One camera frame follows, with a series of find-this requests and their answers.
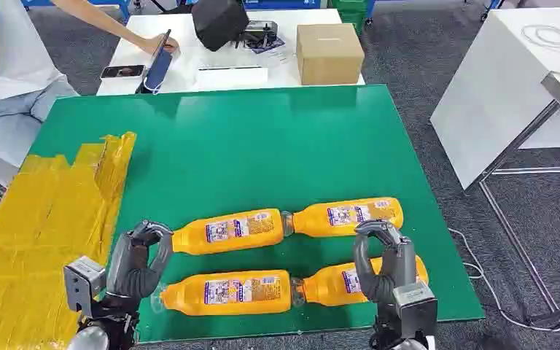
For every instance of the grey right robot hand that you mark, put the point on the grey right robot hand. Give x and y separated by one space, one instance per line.
396 265

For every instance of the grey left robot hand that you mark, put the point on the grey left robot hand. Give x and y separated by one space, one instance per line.
130 270

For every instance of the orange drink bottle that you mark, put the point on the orange drink bottle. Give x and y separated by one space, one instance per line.
231 232
328 287
343 216
231 292

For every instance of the blue cased tablet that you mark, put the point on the blue cased tablet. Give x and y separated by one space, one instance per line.
158 70

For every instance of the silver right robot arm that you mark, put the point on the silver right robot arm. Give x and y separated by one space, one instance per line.
408 345

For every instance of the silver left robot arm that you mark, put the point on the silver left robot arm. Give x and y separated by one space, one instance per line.
89 340

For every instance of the yellow sheet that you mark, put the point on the yellow sheet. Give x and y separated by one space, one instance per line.
29 217

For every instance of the green table mat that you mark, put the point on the green table mat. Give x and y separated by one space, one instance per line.
260 154

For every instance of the black smartphone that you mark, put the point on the black smartphone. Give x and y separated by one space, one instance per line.
123 71

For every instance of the large white table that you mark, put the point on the large white table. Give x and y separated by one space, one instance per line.
497 87

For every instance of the flat white box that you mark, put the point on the flat white box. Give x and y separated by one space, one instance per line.
231 77

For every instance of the brown cardboard box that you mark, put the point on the brown cardboard box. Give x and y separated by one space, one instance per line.
330 53

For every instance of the person's left hand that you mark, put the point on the person's left hand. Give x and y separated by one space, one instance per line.
157 44

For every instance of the person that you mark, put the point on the person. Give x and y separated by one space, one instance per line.
14 58

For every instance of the printed leaflet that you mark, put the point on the printed leaflet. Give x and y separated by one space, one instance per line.
276 45

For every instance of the green plastic crate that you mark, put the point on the green plastic crate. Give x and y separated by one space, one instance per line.
350 12

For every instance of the black bag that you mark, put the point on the black bag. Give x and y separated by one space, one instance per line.
219 21

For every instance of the black controller device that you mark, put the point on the black controller device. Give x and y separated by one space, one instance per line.
260 31

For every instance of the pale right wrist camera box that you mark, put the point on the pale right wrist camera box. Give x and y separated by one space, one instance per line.
417 309

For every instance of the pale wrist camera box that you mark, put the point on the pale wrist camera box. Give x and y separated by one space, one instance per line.
417 309
82 285

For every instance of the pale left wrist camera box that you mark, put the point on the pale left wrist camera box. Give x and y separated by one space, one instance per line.
82 285

